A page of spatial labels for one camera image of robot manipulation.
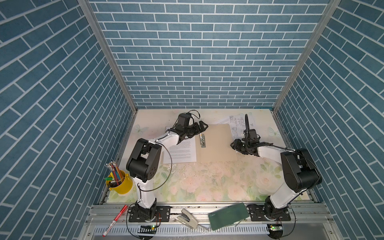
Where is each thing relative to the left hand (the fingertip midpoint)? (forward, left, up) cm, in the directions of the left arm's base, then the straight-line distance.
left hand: (204, 128), depth 93 cm
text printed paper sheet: (-10, +12, -13) cm, 20 cm away
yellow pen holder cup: (-33, +41, -4) cm, 53 cm away
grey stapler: (-47, +10, -10) cm, 49 cm away
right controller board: (-52, -34, -17) cm, 64 cm away
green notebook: (-46, -11, -12) cm, 49 cm away
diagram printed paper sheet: (+13, -27, -12) cm, 32 cm away
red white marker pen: (-47, +45, -12) cm, 66 cm away
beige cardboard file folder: (-5, -10, -12) cm, 17 cm away
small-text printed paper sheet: (+16, -18, -13) cm, 28 cm away
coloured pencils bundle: (-27, +45, 0) cm, 53 cm away
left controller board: (-51, +29, -17) cm, 61 cm away
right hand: (-6, -19, -9) cm, 22 cm away
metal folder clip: (-1, 0, -12) cm, 12 cm away
